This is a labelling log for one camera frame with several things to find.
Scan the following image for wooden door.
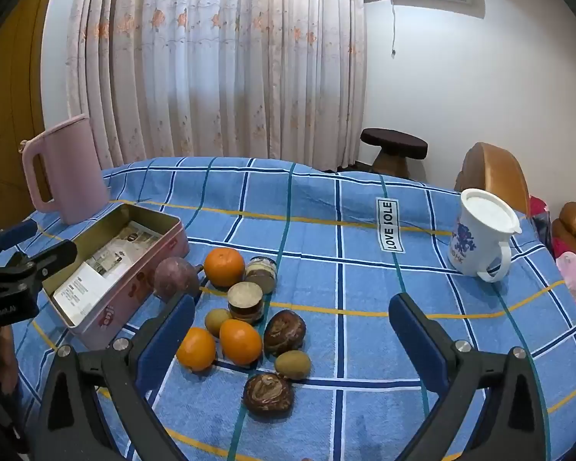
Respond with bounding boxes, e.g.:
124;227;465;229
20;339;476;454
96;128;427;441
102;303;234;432
0;0;55;231

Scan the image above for white cup with blue print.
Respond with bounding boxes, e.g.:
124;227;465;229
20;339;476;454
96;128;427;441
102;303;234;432
449;188;522;282

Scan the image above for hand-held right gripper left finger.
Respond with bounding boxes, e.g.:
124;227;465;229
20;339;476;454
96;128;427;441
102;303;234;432
29;293;197;461

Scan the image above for orange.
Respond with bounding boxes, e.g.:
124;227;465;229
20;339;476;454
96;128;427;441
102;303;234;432
204;248;246;288
219;319;263;366
176;327;217;372

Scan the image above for green kiwi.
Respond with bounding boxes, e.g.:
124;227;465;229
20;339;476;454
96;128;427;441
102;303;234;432
204;309;233;338
275;350;312;379

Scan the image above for pink cloth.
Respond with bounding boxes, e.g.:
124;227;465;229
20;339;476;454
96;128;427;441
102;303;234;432
556;251;576;302

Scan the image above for purple passion fruit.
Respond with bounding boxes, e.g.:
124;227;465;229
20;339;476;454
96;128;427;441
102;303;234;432
154;258;205;304

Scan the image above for dark round wooden stool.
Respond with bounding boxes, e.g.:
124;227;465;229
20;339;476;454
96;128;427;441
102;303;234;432
360;128;429;181

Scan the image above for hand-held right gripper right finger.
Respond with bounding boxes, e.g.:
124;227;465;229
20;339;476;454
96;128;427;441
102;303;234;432
388;292;549;461

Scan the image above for pink metal tin box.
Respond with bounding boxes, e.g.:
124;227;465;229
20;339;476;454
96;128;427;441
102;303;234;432
41;203;190;351

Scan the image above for dark jar with round lid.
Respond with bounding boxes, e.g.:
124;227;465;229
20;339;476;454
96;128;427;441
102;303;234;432
227;282;266;325

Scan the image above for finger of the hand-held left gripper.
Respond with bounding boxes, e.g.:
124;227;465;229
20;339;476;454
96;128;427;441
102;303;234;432
0;220;39;270
0;239;78;283

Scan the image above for dark fruit piece on table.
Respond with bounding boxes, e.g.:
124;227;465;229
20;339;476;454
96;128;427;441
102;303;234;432
244;256;278;295

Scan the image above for printed folded leaflet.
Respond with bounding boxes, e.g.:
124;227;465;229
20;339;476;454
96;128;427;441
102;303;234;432
84;221;164;278

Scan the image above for pink plastic pitcher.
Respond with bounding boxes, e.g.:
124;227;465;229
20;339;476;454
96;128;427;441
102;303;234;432
20;114;111;226

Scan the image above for brown wooden chair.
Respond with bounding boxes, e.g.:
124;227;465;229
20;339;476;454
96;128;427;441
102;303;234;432
454;142;531;217

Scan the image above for blue checked tablecloth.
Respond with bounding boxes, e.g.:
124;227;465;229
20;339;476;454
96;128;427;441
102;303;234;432
0;156;576;461

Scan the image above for pink floral curtain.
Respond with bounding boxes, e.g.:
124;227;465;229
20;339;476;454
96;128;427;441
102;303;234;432
65;0;368;171

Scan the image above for wrinkled brown passion fruit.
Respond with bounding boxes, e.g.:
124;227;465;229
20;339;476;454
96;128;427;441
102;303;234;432
263;310;307;357
243;373;295;414

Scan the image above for person's left forearm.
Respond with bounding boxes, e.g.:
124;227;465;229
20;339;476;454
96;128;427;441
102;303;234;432
0;325;20;397

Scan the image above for white paper booklet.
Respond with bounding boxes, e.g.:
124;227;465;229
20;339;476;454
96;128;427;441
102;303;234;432
53;262;114;299

